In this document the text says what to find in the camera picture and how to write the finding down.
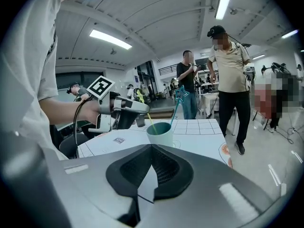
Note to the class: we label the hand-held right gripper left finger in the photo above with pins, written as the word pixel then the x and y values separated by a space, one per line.
pixel 83 186

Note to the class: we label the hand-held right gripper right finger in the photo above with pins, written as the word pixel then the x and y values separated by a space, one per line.
pixel 213 198

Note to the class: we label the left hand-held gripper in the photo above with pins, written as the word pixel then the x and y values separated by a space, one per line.
pixel 104 117

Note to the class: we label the yellow straw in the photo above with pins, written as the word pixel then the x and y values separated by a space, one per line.
pixel 152 124

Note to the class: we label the grey-blue cup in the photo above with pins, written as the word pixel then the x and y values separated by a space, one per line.
pixel 161 136

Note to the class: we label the blue star wand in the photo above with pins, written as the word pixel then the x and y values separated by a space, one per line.
pixel 176 110

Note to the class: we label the person's left forearm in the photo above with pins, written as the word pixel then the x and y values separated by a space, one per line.
pixel 64 110

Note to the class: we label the person's left hand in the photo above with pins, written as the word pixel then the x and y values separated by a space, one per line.
pixel 91 111

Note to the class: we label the wooden bench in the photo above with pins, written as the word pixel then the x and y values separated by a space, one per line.
pixel 161 114

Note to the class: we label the black folding chair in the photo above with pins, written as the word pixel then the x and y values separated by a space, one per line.
pixel 71 144

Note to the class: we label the white grid tablecloth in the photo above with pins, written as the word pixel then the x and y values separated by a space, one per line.
pixel 202 136

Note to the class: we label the long ceiling light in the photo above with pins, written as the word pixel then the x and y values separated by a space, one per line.
pixel 110 39
pixel 224 1
pixel 290 33
pixel 258 56

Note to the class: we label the white table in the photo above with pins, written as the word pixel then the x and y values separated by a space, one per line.
pixel 206 101

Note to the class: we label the person's white shirt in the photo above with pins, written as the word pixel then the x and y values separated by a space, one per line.
pixel 23 68

